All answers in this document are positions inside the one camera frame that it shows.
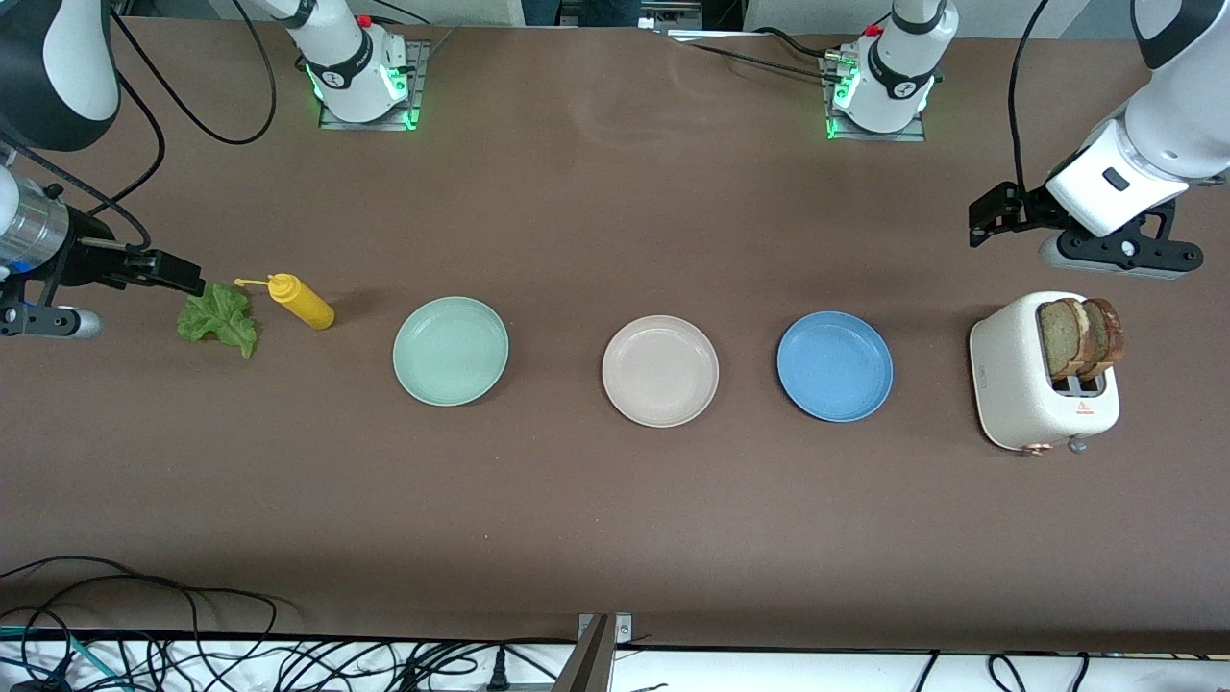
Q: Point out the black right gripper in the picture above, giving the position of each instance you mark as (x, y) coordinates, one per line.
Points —
(85, 252)

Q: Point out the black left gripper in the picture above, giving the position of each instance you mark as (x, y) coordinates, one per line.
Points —
(1026, 208)

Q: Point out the green lettuce leaf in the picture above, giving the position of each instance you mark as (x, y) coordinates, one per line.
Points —
(219, 322)

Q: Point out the brown bread slice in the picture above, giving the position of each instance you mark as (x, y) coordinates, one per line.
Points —
(1110, 332)
(1059, 338)

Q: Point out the yellow mustard squeeze bottle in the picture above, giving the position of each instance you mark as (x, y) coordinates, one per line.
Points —
(306, 305)

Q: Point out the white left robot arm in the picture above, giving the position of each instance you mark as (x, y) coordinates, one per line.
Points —
(894, 113)

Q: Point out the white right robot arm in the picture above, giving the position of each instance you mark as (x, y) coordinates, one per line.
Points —
(356, 101)

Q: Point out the blue plate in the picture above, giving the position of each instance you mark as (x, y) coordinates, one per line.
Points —
(834, 365)

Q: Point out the green plate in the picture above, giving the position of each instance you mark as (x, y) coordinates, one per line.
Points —
(450, 351)

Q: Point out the beige plate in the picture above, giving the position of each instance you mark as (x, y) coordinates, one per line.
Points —
(660, 370)

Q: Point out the white toaster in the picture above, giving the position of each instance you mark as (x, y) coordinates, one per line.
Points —
(1009, 375)

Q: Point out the grey power strip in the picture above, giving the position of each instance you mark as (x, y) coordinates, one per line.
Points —
(673, 17)

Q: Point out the black power plug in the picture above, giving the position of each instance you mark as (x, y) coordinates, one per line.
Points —
(498, 673)

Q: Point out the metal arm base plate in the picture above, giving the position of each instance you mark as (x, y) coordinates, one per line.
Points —
(420, 77)
(879, 136)

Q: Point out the small metal bracket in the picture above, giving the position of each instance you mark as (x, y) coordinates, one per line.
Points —
(623, 627)

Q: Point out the grey metal camera pole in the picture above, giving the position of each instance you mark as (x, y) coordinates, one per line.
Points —
(588, 663)

